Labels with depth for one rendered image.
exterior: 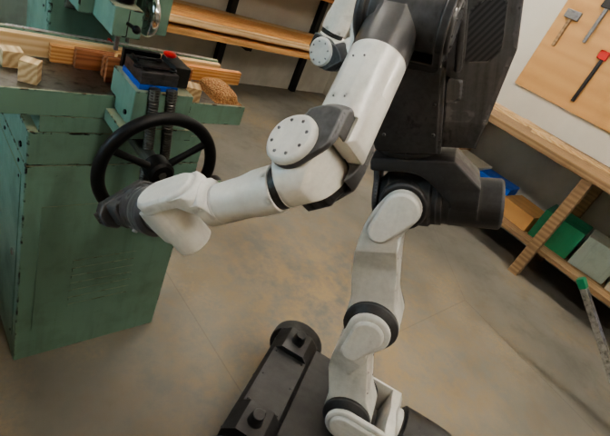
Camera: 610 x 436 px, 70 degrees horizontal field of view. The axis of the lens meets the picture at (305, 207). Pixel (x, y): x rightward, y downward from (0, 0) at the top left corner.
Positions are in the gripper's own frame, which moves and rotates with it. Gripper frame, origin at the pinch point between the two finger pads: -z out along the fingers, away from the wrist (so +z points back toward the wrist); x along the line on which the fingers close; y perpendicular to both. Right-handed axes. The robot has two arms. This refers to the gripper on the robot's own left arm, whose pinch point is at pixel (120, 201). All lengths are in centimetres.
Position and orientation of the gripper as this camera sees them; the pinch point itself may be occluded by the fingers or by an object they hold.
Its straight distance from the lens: 96.2
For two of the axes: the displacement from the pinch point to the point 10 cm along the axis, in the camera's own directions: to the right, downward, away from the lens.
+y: -3.2, -8.3, -4.5
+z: 6.9, 1.2, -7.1
